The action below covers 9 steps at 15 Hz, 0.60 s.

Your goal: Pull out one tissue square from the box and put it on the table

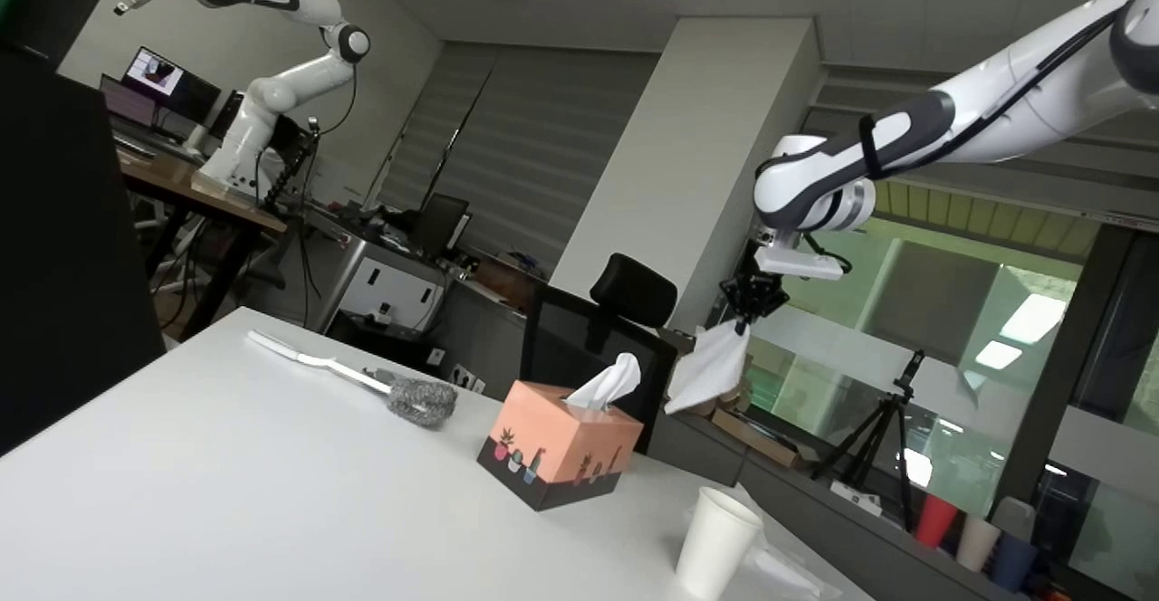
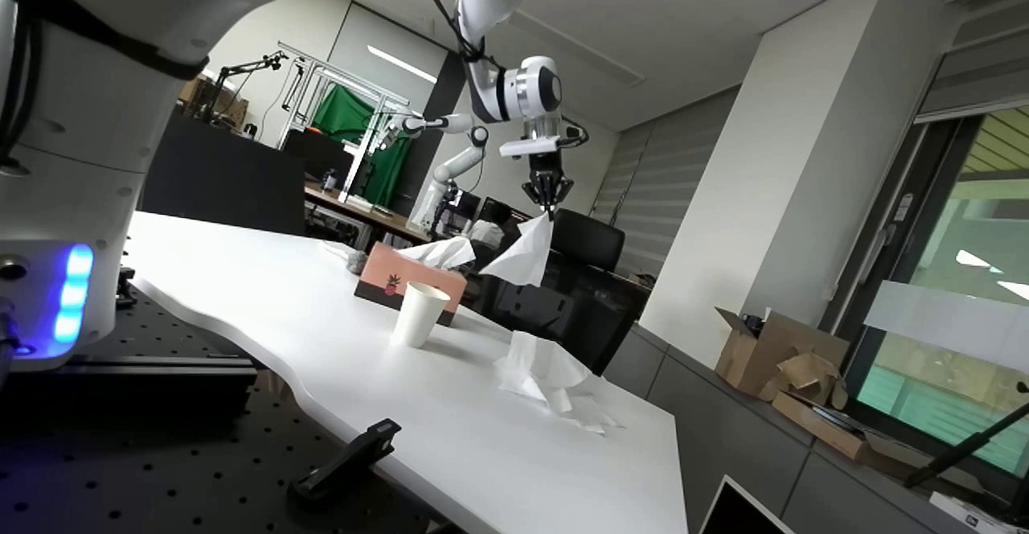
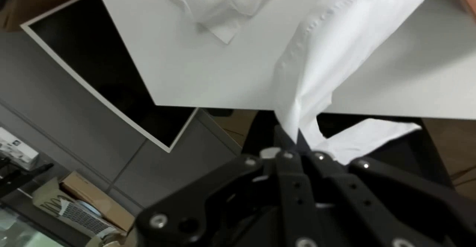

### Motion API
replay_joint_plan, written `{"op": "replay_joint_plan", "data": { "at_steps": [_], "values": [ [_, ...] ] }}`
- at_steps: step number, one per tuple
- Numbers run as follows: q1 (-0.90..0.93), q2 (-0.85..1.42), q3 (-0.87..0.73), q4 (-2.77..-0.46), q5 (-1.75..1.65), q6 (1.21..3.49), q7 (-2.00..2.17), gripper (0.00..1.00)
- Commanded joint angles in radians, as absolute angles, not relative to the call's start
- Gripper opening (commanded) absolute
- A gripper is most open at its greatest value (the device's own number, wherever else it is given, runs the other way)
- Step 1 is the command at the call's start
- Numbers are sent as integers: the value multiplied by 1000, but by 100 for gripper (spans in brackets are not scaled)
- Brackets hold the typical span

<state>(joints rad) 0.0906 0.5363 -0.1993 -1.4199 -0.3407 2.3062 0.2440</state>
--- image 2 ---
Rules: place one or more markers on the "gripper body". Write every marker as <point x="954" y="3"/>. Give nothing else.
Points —
<point x="547" y="170"/>

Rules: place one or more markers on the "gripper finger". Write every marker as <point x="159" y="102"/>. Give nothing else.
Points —
<point x="534" y="192"/>
<point x="562" y="192"/>

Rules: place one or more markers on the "white tissue square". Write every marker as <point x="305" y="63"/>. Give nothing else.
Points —
<point x="522" y="256"/>

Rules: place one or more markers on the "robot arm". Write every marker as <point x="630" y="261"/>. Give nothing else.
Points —
<point x="88" y="156"/>

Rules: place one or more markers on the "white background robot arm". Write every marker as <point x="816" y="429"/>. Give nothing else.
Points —
<point x="454" y="164"/>

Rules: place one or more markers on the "white tissue in box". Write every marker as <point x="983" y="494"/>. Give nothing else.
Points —
<point x="438" y="252"/>

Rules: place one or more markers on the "pink tissue box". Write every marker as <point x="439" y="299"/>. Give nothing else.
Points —
<point x="386" y="277"/>

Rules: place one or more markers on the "crumpled white tissue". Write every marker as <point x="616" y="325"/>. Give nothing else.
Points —
<point x="543" y="369"/>

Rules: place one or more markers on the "open cardboard box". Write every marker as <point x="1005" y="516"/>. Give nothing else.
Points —
<point x="764" y="353"/>

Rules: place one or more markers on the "flat cardboard box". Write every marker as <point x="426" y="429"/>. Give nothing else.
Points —
<point x="836" y="429"/>

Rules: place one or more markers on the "white box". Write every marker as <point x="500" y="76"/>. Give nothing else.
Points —
<point x="981" y="514"/>

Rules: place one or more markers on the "black office chair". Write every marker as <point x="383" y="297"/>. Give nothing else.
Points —
<point x="587" y="240"/>

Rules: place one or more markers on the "person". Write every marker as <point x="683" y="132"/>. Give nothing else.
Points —
<point x="489" y="232"/>

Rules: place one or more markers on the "monitor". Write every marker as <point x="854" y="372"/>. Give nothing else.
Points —
<point x="465" y="203"/>

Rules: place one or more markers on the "grey window blinds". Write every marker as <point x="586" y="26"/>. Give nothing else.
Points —
<point x="643" y="196"/>

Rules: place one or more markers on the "black desk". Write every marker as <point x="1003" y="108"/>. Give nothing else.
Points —
<point x="579" y="309"/>

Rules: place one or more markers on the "wooden desk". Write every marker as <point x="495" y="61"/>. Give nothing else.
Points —
<point x="370" y="214"/>

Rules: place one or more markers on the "white paper cup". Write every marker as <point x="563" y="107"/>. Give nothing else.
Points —
<point x="420" y="315"/>

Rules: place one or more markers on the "small grey crumpled object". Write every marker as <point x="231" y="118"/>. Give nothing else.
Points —
<point x="357" y="261"/>

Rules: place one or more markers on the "green cloth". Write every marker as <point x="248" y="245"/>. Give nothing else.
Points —
<point x="346" y="112"/>

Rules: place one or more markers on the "black partition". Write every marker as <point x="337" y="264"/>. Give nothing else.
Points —
<point x="217" y="176"/>

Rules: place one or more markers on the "black clamp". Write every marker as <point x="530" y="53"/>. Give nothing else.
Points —
<point x="346" y="462"/>

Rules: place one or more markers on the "laptop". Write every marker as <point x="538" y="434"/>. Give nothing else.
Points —
<point x="744" y="514"/>

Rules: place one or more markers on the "window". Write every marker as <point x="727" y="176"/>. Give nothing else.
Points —
<point x="957" y="317"/>

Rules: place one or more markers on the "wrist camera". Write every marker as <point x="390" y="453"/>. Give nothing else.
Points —
<point x="526" y="147"/>

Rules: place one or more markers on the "aluminium frame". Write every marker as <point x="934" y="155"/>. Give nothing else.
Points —
<point x="371" y="136"/>

